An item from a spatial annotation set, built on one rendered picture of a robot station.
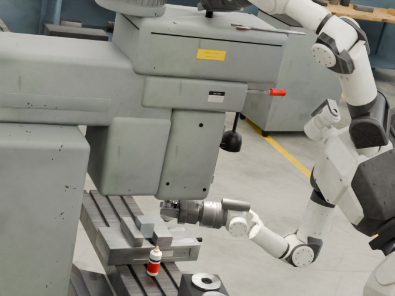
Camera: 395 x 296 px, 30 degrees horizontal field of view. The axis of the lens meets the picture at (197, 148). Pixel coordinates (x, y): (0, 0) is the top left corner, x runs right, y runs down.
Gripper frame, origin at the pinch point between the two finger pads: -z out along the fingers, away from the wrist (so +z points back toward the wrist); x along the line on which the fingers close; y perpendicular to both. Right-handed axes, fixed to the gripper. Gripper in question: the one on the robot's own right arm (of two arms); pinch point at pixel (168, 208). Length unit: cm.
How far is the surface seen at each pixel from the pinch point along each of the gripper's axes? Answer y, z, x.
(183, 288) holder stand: 11.8, 5.9, 28.4
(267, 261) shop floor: 125, 92, -193
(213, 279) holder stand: 7.8, 14.3, 27.7
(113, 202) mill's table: 27, -17, -54
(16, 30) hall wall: 117, -144, -637
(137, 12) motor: -67, -21, 18
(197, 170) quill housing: -18.9, 5.4, 8.8
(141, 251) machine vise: 22.6, -5.7, -8.9
